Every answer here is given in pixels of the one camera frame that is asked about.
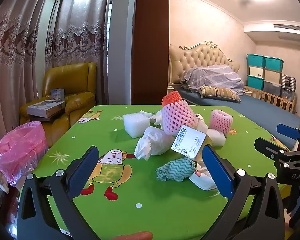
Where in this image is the person's left hand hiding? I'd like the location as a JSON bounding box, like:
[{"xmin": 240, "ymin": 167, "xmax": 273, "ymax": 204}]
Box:
[{"xmin": 114, "ymin": 231, "xmax": 153, "ymax": 240}]

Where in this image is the stack of plastic storage boxes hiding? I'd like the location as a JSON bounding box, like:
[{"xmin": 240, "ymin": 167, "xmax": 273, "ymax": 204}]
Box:
[{"xmin": 247, "ymin": 53, "xmax": 284, "ymax": 97}]

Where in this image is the beige tufted headboard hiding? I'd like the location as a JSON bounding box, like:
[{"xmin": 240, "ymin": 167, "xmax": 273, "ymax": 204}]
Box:
[{"xmin": 169, "ymin": 41, "xmax": 240, "ymax": 85}]

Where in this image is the white flat cardboard box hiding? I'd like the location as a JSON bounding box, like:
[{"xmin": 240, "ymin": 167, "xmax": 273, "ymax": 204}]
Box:
[{"xmin": 27, "ymin": 100, "xmax": 65, "ymax": 117}]

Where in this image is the teal wavy patterned cloth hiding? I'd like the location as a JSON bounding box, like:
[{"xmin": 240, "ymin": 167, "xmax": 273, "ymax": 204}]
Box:
[{"xmin": 155, "ymin": 158, "xmax": 195, "ymax": 182}]

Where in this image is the striped brown pillow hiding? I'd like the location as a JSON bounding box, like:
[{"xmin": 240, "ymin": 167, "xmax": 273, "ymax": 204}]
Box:
[{"xmin": 199, "ymin": 85, "xmax": 242, "ymax": 103}]

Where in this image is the ceiling air vent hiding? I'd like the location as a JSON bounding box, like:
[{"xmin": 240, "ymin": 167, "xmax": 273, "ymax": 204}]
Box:
[{"xmin": 273, "ymin": 24, "xmax": 300, "ymax": 31}]

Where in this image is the wooden crib rail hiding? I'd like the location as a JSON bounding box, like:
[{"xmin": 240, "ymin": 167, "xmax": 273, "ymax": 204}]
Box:
[{"xmin": 244, "ymin": 85, "xmax": 298, "ymax": 113}]

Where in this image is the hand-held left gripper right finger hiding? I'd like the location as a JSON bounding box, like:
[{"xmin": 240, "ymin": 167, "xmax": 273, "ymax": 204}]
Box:
[{"xmin": 201, "ymin": 144, "xmax": 285, "ymax": 240}]

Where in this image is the red foam net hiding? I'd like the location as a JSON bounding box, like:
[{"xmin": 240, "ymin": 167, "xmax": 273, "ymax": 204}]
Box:
[{"xmin": 161, "ymin": 91, "xmax": 182, "ymax": 106}]

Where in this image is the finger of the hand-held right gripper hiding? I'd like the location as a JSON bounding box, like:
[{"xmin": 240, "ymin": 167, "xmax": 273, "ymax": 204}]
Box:
[
  {"xmin": 254, "ymin": 137, "xmax": 292, "ymax": 165},
  {"xmin": 276, "ymin": 123, "xmax": 300, "ymax": 153}
]

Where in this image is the yellow leather armchair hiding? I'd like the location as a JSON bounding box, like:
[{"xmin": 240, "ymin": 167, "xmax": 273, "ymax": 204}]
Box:
[{"xmin": 19, "ymin": 62, "xmax": 97, "ymax": 148}]

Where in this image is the pink plastic trash bag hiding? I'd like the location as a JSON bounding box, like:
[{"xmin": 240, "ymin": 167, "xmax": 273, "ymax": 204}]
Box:
[{"xmin": 0, "ymin": 121, "xmax": 48, "ymax": 187}]

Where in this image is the small pink foam net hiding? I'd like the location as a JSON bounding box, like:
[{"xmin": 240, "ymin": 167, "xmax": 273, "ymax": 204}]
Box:
[{"xmin": 209, "ymin": 109, "xmax": 233, "ymax": 137}]

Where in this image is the white printed paper carton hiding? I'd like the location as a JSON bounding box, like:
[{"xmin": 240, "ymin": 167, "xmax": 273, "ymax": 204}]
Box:
[{"xmin": 170, "ymin": 125, "xmax": 207, "ymax": 160}]

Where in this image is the brown wooden door panel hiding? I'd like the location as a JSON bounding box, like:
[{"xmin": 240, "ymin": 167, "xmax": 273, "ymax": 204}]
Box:
[{"xmin": 131, "ymin": 0, "xmax": 170, "ymax": 105}]

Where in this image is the purple grey quilt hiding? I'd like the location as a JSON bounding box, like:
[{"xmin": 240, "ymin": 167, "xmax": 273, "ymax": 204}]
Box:
[{"xmin": 181, "ymin": 65, "xmax": 245, "ymax": 96}]

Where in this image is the large pink foam net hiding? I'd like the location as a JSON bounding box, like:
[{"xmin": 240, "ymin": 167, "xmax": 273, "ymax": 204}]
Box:
[{"xmin": 161, "ymin": 100, "xmax": 198, "ymax": 136}]

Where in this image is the black white checkered bag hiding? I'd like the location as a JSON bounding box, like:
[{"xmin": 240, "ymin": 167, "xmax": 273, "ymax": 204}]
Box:
[{"xmin": 281, "ymin": 74, "xmax": 297, "ymax": 90}]

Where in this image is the small blue white box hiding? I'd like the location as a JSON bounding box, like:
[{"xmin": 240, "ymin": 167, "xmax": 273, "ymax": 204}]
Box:
[{"xmin": 50, "ymin": 88, "xmax": 65, "ymax": 101}]

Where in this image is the green cartoon printed tablecloth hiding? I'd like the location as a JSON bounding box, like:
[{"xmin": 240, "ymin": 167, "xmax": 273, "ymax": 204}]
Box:
[{"xmin": 20, "ymin": 104, "xmax": 300, "ymax": 240}]

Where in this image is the white moulded plastic piece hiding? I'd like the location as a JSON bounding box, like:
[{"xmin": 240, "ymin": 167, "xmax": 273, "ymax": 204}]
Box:
[{"xmin": 189, "ymin": 172, "xmax": 219, "ymax": 190}]

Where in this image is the white plastic bag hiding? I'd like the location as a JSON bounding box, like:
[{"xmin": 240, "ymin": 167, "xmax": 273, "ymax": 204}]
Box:
[{"xmin": 134, "ymin": 126, "xmax": 175, "ymax": 160}]

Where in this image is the clear plastic wrapper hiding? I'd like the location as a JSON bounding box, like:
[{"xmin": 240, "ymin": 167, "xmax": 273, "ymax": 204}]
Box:
[{"xmin": 195, "ymin": 161, "xmax": 208, "ymax": 177}]

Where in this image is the beige lace curtain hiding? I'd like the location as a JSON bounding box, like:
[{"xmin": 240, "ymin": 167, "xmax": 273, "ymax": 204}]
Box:
[
  {"xmin": 46, "ymin": 0, "xmax": 113, "ymax": 105},
  {"xmin": 0, "ymin": 0, "xmax": 53, "ymax": 155}
]

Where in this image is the white foam block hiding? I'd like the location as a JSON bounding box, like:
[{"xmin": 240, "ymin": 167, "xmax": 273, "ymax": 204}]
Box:
[{"xmin": 122, "ymin": 113, "xmax": 150, "ymax": 138}]

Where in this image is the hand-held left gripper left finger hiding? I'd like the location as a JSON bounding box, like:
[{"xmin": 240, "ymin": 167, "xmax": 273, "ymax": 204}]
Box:
[{"xmin": 16, "ymin": 145, "xmax": 100, "ymax": 240}]

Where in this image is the dark flat box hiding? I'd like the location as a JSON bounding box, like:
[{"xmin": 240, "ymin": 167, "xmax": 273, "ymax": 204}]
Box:
[{"xmin": 29, "ymin": 110, "xmax": 65, "ymax": 123}]

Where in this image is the bed with blue sheet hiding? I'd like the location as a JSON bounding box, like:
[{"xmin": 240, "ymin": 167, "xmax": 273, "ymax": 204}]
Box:
[{"xmin": 175, "ymin": 87, "xmax": 300, "ymax": 150}]

